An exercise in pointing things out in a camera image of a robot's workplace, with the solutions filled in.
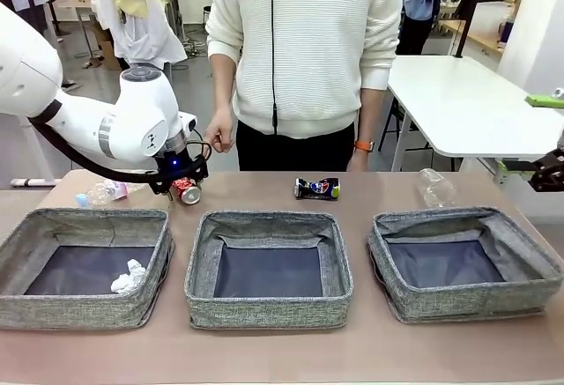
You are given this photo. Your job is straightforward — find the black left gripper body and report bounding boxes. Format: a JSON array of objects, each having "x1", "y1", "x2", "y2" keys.
[{"x1": 148, "y1": 143, "x2": 208, "y2": 192}]

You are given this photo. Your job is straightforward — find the crushed red can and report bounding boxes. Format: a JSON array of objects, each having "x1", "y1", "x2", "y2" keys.
[{"x1": 171, "y1": 176, "x2": 203, "y2": 206}]

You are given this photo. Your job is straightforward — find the white paper ball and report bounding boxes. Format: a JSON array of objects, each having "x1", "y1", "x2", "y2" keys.
[{"x1": 109, "y1": 259, "x2": 147, "y2": 294}]

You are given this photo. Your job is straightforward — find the crushed clear plastic cup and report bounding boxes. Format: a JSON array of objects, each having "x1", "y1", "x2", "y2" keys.
[{"x1": 416, "y1": 167, "x2": 457, "y2": 209}]

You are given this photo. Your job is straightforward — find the crushed dark blue can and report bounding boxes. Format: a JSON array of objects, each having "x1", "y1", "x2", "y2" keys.
[{"x1": 293, "y1": 176, "x2": 341, "y2": 202}]

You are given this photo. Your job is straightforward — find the person's right forearm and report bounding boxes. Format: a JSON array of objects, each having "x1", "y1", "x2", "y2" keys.
[{"x1": 210, "y1": 52, "x2": 241, "y2": 115}]

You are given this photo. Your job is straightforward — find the person's left forearm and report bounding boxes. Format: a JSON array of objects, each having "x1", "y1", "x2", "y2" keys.
[{"x1": 357, "y1": 87, "x2": 390, "y2": 144}]

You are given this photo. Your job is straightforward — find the person's right hand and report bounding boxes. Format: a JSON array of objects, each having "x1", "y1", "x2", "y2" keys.
[{"x1": 204, "y1": 109, "x2": 235, "y2": 153}]

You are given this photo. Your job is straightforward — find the person's left hand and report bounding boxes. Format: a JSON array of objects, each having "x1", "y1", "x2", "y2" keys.
[{"x1": 346, "y1": 150, "x2": 369, "y2": 172}]

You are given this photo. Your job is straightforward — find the clear bottle with pink label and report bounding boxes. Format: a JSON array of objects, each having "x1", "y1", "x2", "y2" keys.
[{"x1": 75, "y1": 179, "x2": 146, "y2": 209}]

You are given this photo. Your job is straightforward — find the large white table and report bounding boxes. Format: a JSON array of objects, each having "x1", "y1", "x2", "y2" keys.
[{"x1": 379, "y1": 54, "x2": 564, "y2": 189}]

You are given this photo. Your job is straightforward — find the wooden bench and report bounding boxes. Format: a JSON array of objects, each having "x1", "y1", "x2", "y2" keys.
[{"x1": 440, "y1": 19, "x2": 507, "y2": 56}]

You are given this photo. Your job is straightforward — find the white storage box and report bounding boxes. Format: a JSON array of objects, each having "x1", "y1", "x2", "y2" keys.
[{"x1": 477, "y1": 1, "x2": 517, "y2": 43}]

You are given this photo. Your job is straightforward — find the person's black trousers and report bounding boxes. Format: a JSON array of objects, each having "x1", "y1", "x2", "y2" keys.
[{"x1": 236, "y1": 120, "x2": 357, "y2": 172}]

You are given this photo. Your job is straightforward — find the black stand pole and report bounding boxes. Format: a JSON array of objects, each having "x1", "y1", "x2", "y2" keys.
[{"x1": 453, "y1": 0, "x2": 479, "y2": 59}]

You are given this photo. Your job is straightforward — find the small white table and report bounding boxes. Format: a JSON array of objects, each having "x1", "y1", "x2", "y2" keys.
[{"x1": 9, "y1": 114, "x2": 57, "y2": 189}]

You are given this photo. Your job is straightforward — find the grey fabric basket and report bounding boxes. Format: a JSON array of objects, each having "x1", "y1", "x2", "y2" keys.
[
  {"x1": 183, "y1": 211, "x2": 354, "y2": 330},
  {"x1": 0, "y1": 208, "x2": 176, "y2": 331},
  {"x1": 367, "y1": 206, "x2": 564, "y2": 325}
]

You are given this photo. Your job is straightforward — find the bystander in yellow top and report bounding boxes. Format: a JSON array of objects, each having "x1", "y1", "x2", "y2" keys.
[{"x1": 85, "y1": 0, "x2": 189, "y2": 73}]

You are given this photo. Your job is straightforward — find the person's white knit sweater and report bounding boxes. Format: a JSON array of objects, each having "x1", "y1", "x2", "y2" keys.
[{"x1": 205, "y1": 0, "x2": 404, "y2": 139}]

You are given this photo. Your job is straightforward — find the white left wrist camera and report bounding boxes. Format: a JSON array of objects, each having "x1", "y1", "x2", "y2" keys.
[{"x1": 177, "y1": 111, "x2": 198, "y2": 137}]

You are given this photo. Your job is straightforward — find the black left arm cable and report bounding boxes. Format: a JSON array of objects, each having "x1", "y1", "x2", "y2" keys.
[{"x1": 26, "y1": 98, "x2": 212, "y2": 196}]

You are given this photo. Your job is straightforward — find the thin black cord on sweater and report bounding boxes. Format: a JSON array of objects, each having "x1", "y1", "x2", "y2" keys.
[{"x1": 268, "y1": 0, "x2": 280, "y2": 136}]

